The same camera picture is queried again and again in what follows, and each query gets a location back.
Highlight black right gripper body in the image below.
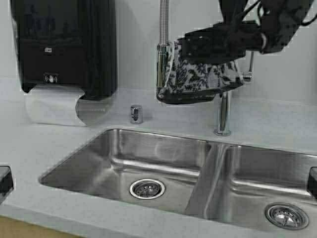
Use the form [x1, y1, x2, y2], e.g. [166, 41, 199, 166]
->
[181, 21, 263, 65]

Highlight black white patterned cloth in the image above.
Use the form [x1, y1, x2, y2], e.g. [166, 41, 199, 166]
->
[157, 40, 245, 105]

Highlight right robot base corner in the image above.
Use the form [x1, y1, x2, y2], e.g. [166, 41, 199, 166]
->
[307, 167, 317, 199]

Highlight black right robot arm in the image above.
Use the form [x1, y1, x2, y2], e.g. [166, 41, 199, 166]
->
[181, 0, 317, 65]

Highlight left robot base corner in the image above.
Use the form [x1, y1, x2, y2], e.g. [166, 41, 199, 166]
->
[0, 166, 14, 204]

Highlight chrome kitchen faucet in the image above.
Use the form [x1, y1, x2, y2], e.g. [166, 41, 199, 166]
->
[157, 0, 246, 136]

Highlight chrome air gap cap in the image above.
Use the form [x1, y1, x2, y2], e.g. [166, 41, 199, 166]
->
[130, 105, 143, 124]

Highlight stainless steel double sink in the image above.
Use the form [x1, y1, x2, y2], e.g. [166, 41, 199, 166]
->
[39, 128, 317, 238]

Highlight black paper towel dispenser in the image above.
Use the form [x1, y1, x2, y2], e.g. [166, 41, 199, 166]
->
[8, 0, 118, 126]

